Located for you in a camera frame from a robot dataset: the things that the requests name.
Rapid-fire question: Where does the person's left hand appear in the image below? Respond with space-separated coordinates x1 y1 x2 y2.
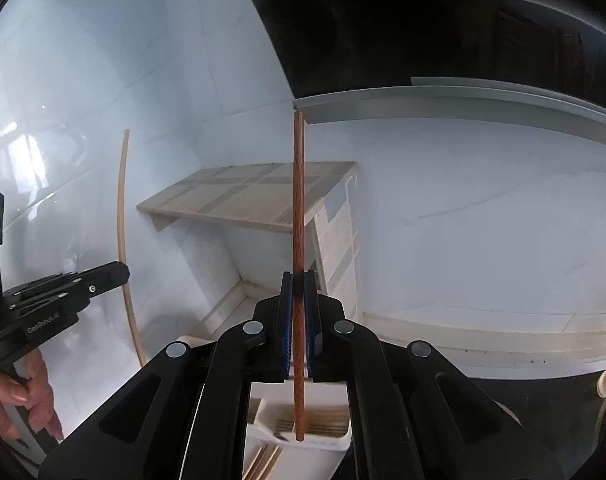
0 347 64 441

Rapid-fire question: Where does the tiled corner shelf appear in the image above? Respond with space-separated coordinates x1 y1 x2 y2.
137 161 364 321

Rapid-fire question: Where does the black glass gas stove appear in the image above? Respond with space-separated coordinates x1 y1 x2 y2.
463 355 606 480

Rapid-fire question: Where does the brown wooden chopstick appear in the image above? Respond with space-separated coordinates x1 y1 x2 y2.
293 111 306 443

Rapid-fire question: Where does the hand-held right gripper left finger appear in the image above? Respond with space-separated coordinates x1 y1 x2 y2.
38 271 296 480

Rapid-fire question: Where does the light bamboo chopstick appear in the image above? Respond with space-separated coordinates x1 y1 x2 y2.
114 129 148 367
255 446 284 480
245 444 276 480

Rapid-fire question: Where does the white utensil holder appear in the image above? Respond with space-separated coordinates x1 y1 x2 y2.
175 335 354 480

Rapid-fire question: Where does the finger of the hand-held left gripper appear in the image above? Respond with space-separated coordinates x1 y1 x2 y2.
3 261 130 312

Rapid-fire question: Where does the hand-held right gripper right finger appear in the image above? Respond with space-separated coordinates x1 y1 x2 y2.
303 270 566 480

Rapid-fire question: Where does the black range hood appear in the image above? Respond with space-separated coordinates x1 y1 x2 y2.
233 0 606 153

